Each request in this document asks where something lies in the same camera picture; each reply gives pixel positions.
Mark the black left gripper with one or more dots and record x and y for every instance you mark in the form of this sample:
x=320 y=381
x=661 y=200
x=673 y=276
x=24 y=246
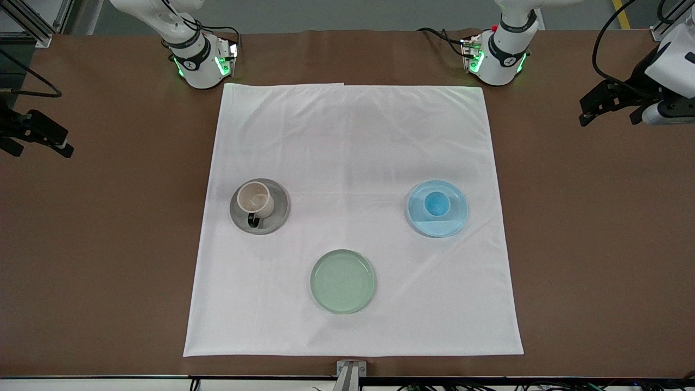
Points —
x=641 y=77

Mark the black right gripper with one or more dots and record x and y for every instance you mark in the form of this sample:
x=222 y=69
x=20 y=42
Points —
x=12 y=125

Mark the light blue cup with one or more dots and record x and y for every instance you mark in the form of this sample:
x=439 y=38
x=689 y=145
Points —
x=436 y=205

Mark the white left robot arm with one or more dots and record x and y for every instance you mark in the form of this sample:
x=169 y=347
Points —
x=502 y=60

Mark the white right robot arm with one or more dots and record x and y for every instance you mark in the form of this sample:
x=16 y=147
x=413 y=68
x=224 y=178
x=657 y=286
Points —
x=200 y=65

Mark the light blue plate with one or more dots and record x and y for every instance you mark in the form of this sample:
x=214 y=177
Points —
x=459 y=214

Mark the gray plate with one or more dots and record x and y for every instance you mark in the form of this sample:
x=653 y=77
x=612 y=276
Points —
x=279 y=214

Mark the light green plate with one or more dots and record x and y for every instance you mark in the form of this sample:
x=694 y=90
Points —
x=342 y=281

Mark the white cloth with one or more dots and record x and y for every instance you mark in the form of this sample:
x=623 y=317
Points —
x=353 y=136

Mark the aluminium frame profile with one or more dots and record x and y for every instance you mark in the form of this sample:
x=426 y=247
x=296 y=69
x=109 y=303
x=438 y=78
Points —
x=32 y=24
x=663 y=27

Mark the metal table edge bracket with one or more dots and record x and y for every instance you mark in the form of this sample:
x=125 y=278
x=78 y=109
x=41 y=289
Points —
x=351 y=370

